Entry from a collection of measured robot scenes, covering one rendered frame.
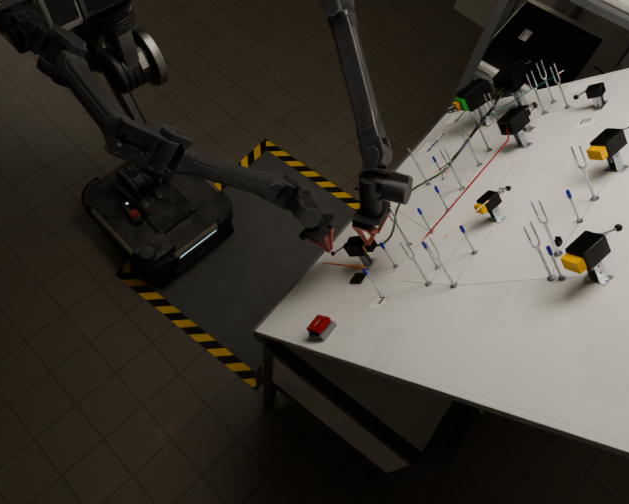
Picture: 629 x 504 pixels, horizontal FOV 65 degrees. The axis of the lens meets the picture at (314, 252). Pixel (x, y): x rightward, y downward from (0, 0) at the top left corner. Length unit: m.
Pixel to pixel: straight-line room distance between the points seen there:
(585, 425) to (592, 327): 0.19
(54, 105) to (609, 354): 3.10
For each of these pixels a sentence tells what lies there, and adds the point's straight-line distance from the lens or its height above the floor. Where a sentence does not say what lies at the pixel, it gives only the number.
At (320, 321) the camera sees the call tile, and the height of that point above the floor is 1.11.
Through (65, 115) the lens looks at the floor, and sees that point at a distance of 3.33.
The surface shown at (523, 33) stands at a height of 1.13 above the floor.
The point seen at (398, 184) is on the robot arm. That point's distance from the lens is 1.19.
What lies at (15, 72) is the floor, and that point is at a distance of 3.68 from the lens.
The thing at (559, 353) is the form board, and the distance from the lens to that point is 0.95.
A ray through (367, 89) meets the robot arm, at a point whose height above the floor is 1.45.
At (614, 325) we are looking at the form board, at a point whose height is 1.55.
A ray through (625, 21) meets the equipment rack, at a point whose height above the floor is 1.43.
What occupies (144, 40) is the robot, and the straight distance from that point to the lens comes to 1.72.
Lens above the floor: 2.29
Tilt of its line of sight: 62 degrees down
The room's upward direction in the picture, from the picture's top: 11 degrees clockwise
